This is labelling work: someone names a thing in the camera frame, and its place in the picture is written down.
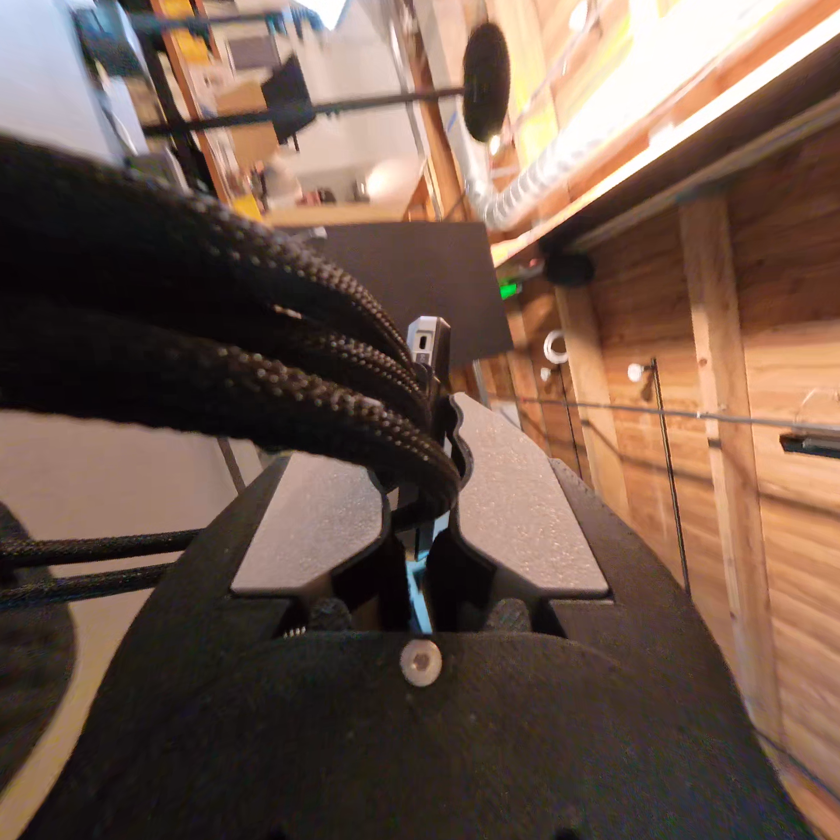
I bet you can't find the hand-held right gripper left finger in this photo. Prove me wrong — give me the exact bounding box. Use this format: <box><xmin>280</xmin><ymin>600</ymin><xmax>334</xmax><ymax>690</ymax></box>
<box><xmin>230</xmin><ymin>451</ymin><xmax>413</xmax><ymax>632</ymax></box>

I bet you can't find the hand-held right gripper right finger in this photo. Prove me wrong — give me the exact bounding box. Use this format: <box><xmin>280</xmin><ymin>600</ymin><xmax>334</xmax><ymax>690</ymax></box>
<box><xmin>425</xmin><ymin>392</ymin><xmax>611</xmax><ymax>633</ymax></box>

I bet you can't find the black hdmi switch box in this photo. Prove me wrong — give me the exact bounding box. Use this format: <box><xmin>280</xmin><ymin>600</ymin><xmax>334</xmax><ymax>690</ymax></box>
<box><xmin>402</xmin><ymin>316</ymin><xmax>454</xmax><ymax>592</ymax></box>

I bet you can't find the braided hdmi cable green plug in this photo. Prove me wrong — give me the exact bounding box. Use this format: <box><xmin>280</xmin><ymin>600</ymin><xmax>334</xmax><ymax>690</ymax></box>
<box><xmin>0</xmin><ymin>134</ymin><xmax>462</xmax><ymax>608</ymax></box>

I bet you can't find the black round speaker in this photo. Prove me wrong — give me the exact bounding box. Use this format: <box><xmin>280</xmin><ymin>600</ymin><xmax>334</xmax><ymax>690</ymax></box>
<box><xmin>545</xmin><ymin>252</ymin><xmax>597</xmax><ymax>287</ymax></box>

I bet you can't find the black board on white stand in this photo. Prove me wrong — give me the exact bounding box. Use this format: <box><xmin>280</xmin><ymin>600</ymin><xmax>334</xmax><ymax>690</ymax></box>
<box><xmin>308</xmin><ymin>222</ymin><xmax>515</xmax><ymax>368</ymax></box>

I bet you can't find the black mesh cushion pad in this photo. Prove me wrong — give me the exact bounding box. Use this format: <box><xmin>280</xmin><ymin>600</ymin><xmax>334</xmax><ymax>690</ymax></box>
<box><xmin>0</xmin><ymin>502</ymin><xmax>76</xmax><ymax>788</ymax></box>

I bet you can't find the black square flag panel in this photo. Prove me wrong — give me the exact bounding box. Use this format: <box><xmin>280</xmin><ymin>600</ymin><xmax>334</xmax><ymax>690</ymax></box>
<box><xmin>261</xmin><ymin>56</ymin><xmax>316</xmax><ymax>145</ymax></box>

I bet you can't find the cluttered wooden workbench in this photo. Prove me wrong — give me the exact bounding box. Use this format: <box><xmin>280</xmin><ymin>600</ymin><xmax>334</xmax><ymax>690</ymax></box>
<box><xmin>151</xmin><ymin>0</ymin><xmax>263</xmax><ymax>217</ymax></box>

